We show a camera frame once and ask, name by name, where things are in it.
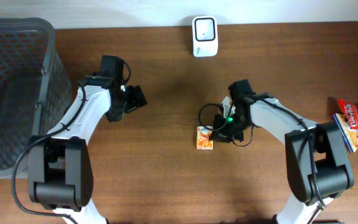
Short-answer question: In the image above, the yellow snack bag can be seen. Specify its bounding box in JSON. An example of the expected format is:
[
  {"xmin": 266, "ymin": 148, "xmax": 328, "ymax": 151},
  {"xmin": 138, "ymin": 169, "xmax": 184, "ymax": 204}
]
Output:
[{"xmin": 333, "ymin": 113, "xmax": 358, "ymax": 154}]

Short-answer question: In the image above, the white barcode scanner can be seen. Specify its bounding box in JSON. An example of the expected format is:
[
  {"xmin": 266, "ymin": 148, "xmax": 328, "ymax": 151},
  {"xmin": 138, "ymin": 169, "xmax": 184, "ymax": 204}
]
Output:
[{"xmin": 191, "ymin": 16, "xmax": 219, "ymax": 57}]

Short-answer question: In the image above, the orange tissue pack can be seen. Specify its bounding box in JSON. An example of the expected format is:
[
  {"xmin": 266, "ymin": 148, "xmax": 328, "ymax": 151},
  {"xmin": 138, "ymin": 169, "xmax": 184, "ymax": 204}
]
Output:
[{"xmin": 196, "ymin": 126, "xmax": 213, "ymax": 150}]

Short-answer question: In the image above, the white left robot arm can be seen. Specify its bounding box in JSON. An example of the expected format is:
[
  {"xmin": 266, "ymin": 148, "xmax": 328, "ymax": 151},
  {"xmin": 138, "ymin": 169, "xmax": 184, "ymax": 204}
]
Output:
[{"xmin": 24, "ymin": 55, "xmax": 147, "ymax": 223}]

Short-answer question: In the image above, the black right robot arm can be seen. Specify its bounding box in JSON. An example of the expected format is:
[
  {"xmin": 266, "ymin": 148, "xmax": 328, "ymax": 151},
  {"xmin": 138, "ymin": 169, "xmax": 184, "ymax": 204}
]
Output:
[{"xmin": 209, "ymin": 80, "xmax": 354, "ymax": 223}]

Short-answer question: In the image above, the grey plastic mesh basket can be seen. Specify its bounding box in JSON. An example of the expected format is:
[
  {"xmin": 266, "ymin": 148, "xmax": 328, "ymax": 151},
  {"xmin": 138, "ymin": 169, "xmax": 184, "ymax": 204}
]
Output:
[{"xmin": 0, "ymin": 18, "xmax": 72, "ymax": 179}]

